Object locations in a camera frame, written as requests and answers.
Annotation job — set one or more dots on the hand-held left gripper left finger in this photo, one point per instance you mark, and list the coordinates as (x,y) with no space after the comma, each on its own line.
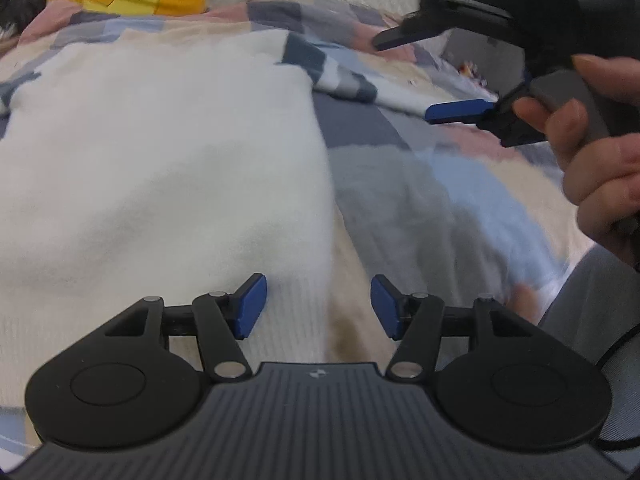
(250,305)

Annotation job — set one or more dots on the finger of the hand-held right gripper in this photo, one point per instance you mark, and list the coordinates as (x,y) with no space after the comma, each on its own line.
(410,30)
(457,111)

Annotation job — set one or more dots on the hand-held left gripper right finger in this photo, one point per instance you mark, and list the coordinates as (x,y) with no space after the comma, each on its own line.
(386,305)

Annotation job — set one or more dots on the white knit sweater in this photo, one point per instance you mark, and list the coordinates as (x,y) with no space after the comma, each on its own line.
(150,160)

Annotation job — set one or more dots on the person's right hand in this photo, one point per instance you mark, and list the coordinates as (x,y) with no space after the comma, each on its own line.
(610,180)

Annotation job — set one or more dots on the colourful toy figures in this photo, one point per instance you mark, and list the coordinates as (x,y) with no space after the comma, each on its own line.
(470,68)

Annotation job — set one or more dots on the checkered patchwork duvet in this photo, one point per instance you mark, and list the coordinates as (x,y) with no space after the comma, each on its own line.
(400,185)

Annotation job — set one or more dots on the person's grey pants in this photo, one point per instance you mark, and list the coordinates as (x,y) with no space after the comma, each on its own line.
(590,300)

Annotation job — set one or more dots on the dark cloth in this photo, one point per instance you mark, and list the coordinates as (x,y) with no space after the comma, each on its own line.
(20,5)

